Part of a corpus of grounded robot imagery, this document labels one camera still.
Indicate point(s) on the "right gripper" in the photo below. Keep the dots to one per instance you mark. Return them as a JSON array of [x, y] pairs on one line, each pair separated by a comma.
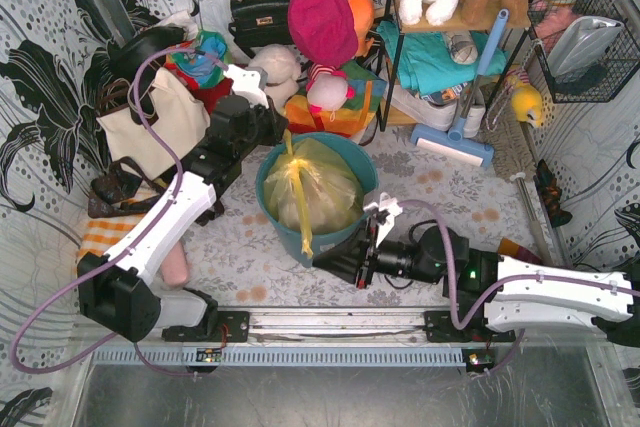
[[366, 254]]

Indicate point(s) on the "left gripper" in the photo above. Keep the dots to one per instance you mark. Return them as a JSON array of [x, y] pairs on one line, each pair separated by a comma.
[[270, 123]]

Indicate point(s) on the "teal trash bin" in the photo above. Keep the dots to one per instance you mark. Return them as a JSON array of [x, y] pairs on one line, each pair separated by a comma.
[[362, 166]]

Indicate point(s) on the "yellow trash bag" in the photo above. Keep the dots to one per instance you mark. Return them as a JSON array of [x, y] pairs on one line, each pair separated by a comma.
[[312, 191]]

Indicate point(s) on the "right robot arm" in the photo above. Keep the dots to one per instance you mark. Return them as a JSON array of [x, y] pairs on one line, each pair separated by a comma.
[[491, 296]]

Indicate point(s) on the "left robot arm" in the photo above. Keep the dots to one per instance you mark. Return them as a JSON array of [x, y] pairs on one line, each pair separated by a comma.
[[115, 288]]

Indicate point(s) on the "colourful printed bag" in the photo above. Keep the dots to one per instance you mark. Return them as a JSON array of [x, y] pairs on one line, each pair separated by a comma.
[[201, 71]]

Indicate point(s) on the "magenta cloth bag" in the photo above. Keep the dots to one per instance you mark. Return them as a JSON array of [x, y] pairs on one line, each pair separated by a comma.
[[323, 30]]

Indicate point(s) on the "brown patterned bag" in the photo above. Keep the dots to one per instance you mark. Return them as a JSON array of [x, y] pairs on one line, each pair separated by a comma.
[[125, 190]]

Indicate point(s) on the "cream plush bear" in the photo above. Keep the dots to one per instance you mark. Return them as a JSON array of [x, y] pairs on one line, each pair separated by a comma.
[[282, 73]]

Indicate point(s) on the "white pink plush doll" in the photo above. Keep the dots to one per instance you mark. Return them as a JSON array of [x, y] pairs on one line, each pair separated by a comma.
[[328, 88]]

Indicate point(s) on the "rainbow striped cloth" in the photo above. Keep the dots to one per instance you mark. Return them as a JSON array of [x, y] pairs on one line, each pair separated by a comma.
[[354, 116]]

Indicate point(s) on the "black leather handbag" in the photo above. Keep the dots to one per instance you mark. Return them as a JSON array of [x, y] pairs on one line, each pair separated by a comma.
[[259, 23]]

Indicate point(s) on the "wooden metal shelf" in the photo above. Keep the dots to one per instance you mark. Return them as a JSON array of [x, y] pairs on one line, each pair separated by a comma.
[[454, 24]]

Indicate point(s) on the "orange plush toy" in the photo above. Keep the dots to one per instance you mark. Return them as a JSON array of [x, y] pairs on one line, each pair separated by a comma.
[[363, 17]]

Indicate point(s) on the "red purple sock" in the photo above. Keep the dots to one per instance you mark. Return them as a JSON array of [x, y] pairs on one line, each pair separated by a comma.
[[512, 249]]

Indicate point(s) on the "black round hat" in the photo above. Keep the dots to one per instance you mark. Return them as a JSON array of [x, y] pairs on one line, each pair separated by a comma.
[[125, 60]]

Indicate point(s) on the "teal folded cloth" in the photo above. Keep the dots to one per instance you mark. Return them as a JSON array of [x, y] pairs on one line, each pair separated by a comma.
[[425, 63]]

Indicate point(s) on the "pink glasses case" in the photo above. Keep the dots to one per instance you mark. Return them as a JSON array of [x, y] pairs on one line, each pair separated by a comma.
[[175, 270]]

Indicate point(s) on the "beige dust mop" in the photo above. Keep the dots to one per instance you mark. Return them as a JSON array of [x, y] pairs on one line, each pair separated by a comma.
[[513, 161]]

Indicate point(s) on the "orange checkered cloth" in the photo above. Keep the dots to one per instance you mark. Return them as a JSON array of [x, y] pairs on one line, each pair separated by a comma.
[[102, 233]]

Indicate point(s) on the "black orange toy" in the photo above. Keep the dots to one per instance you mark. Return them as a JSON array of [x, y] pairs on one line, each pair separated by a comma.
[[550, 194]]

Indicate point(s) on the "yellow duck plush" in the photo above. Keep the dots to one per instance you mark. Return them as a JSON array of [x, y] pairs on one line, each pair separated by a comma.
[[526, 100]]

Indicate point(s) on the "silver foil pouch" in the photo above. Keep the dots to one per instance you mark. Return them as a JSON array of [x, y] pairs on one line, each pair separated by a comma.
[[582, 44]]

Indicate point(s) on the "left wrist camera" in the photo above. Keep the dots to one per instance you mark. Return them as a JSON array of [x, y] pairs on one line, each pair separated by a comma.
[[248, 83]]

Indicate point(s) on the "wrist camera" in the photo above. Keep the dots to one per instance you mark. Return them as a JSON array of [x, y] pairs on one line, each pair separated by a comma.
[[382, 212], [248, 83]]

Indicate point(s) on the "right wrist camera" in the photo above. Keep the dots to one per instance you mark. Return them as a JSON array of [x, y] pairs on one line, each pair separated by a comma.
[[382, 212]]

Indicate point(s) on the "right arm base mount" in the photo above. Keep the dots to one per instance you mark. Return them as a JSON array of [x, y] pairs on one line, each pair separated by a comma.
[[439, 329]]

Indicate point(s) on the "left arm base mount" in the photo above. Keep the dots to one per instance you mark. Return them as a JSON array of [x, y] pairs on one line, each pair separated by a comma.
[[229, 327]]

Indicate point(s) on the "black wire basket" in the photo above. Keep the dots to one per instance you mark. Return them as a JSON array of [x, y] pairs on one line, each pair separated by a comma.
[[599, 82]]

